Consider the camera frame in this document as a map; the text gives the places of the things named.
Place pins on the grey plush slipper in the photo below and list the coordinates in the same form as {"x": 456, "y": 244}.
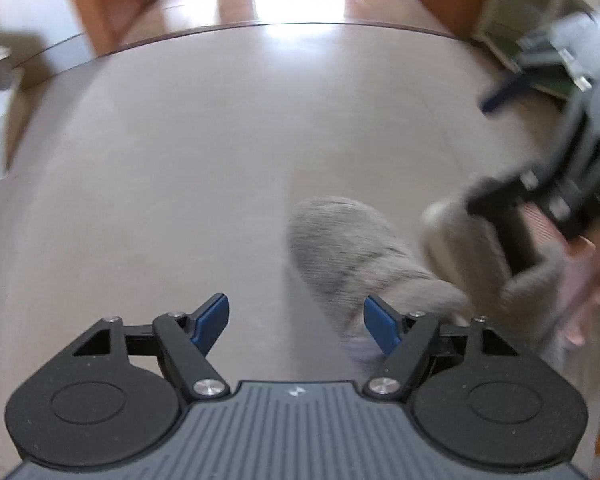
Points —
{"x": 350, "y": 255}
{"x": 470, "y": 260}

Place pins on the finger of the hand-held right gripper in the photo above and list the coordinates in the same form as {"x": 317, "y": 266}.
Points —
{"x": 510, "y": 220}
{"x": 502, "y": 91}

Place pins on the green and white rack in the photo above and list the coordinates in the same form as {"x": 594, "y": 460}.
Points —
{"x": 525, "y": 10}

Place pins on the pink rubber slipper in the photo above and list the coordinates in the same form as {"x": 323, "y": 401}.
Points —
{"x": 545, "y": 227}

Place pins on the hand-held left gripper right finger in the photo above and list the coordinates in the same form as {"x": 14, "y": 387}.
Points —
{"x": 382, "y": 322}

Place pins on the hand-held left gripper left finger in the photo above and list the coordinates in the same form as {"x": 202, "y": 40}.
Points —
{"x": 211, "y": 320}

